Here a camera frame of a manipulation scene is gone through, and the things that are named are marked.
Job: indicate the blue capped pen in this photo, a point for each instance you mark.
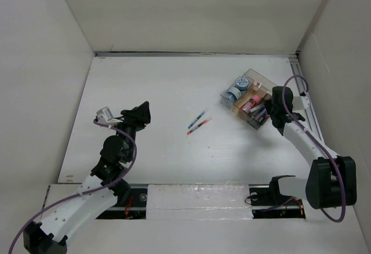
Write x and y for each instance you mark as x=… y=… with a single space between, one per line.
x=197 y=118

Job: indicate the blue round tape tin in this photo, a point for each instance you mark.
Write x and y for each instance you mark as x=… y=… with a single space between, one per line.
x=242 y=84

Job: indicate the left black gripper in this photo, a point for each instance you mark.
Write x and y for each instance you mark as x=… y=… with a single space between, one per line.
x=138 y=117

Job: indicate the orange capped pen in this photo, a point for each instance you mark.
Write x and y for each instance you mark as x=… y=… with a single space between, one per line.
x=199 y=125

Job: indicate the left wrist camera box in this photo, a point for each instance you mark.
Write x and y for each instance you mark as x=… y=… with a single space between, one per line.
x=104 y=115

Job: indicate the clear desk organizer box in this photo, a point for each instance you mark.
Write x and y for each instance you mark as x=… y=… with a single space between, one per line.
x=265 y=92

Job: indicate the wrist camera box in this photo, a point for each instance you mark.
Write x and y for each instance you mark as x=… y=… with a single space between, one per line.
x=300 y=102
x=104 y=115

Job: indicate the pink glue bottle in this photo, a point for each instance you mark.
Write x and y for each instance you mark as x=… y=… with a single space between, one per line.
x=251 y=103

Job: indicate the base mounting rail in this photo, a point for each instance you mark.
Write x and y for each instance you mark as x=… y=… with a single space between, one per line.
x=204 y=202

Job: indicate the aluminium rail right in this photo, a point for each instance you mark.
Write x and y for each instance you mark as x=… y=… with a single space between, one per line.
x=306 y=137

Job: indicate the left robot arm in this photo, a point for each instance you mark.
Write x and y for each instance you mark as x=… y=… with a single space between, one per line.
x=103 y=188

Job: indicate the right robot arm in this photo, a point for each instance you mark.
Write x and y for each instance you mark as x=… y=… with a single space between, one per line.
x=322 y=186

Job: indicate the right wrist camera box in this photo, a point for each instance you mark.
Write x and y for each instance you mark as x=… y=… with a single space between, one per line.
x=300 y=102

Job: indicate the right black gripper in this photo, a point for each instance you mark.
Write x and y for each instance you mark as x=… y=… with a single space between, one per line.
x=268 y=104

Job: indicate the red gel pen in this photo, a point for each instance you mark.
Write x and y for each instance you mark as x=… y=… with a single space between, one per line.
x=260 y=116

